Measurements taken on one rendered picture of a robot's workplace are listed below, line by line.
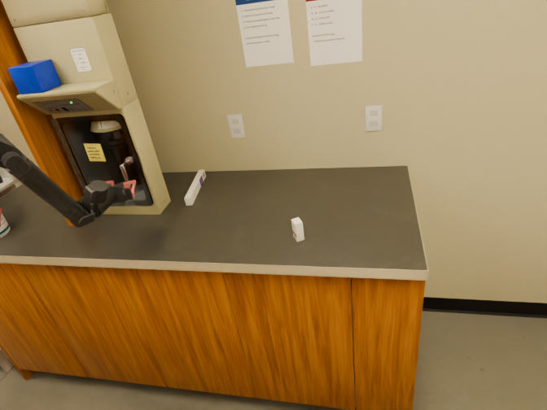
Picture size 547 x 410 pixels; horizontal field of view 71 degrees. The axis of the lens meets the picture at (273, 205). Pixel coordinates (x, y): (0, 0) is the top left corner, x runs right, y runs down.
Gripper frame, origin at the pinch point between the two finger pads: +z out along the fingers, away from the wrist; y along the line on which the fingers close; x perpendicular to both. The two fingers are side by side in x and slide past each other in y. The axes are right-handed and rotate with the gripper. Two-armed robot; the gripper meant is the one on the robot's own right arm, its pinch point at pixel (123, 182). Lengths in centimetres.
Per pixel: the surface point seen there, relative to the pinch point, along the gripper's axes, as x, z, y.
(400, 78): -17, 53, -104
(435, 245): 68, 52, -125
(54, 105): -30.9, 1.8, 17.0
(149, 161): -2.1, 13.7, -4.7
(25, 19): -58, 9, 21
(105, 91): -34.0, 2.6, -4.8
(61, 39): -51, 9, 10
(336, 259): 20, -17, -81
